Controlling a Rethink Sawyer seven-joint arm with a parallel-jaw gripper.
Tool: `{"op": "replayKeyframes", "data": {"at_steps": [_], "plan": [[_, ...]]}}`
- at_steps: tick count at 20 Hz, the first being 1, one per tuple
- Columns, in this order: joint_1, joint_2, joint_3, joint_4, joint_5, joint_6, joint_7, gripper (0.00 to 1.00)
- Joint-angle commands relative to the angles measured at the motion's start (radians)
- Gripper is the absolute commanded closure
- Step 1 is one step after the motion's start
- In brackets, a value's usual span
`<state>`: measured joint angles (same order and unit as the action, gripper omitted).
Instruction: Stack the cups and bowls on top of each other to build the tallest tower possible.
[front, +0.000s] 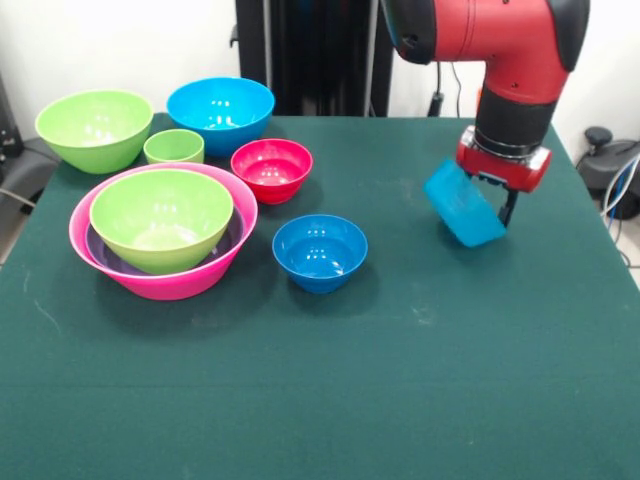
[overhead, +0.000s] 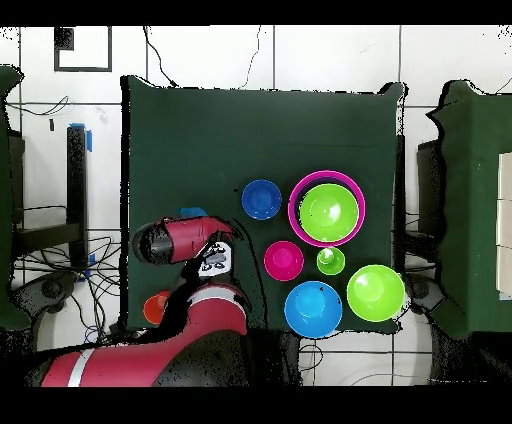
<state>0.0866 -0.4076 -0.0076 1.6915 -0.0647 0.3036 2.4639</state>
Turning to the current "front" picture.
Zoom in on black cable with plug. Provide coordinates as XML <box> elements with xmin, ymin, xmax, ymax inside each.
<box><xmin>428</xmin><ymin>59</ymin><xmax>447</xmax><ymax>117</ymax></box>

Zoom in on grey cable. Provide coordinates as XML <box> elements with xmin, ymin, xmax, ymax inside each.
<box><xmin>0</xmin><ymin>187</ymin><xmax>37</xmax><ymax>209</ymax></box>

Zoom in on dark green table cloth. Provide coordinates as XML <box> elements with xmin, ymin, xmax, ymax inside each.
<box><xmin>0</xmin><ymin>112</ymin><xmax>640</xmax><ymax>480</ymax></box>

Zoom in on pink large bowl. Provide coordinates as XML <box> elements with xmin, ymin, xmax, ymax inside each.
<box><xmin>68</xmin><ymin>162</ymin><xmax>259</xmax><ymax>302</ymax></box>

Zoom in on lime green large bowl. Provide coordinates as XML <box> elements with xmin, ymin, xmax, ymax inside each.
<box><xmin>34</xmin><ymin>88</ymin><xmax>155</xmax><ymax>175</ymax></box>
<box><xmin>88</xmin><ymin>168</ymin><xmax>235</xmax><ymax>276</ymax></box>

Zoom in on thin black cable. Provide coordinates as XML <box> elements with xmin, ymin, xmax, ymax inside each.
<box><xmin>451</xmin><ymin>60</ymin><xmax>464</xmax><ymax>120</ymax></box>

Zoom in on black stand base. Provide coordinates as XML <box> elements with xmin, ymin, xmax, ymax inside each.
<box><xmin>0</xmin><ymin>74</ymin><xmax>61</xmax><ymax>201</ymax></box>
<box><xmin>574</xmin><ymin>126</ymin><xmax>640</xmax><ymax>221</ymax></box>

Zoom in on tangled floor cables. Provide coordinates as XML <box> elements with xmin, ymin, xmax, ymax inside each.
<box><xmin>603</xmin><ymin>154</ymin><xmax>640</xmax><ymax>271</ymax></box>

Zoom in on turquoise bowl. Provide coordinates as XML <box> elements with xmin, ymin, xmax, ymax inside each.
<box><xmin>423</xmin><ymin>158</ymin><xmax>507</xmax><ymax>249</ymax></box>

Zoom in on blue large bowl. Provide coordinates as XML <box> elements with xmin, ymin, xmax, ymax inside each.
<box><xmin>166</xmin><ymin>76</ymin><xmax>276</xmax><ymax>159</ymax></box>

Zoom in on dark blue small bowl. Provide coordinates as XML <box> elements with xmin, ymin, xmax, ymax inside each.
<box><xmin>271</xmin><ymin>214</ymin><xmax>368</xmax><ymax>295</ymax></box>

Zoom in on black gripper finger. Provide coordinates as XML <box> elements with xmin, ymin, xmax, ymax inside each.
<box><xmin>497</xmin><ymin>188</ymin><xmax>519</xmax><ymax>230</ymax></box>

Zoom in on lime green small cup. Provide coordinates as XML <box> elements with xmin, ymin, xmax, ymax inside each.
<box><xmin>143</xmin><ymin>128</ymin><xmax>206</xmax><ymax>165</ymax></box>

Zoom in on red small bowl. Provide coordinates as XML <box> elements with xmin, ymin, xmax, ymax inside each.
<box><xmin>230</xmin><ymin>138</ymin><xmax>314</xmax><ymax>206</ymax></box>

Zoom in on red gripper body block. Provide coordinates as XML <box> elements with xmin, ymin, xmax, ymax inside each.
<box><xmin>455</xmin><ymin>141</ymin><xmax>554</xmax><ymax>195</ymax></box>

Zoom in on purple shallow bowl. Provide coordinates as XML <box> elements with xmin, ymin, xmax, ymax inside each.
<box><xmin>85</xmin><ymin>205</ymin><xmax>245</xmax><ymax>279</ymax></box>

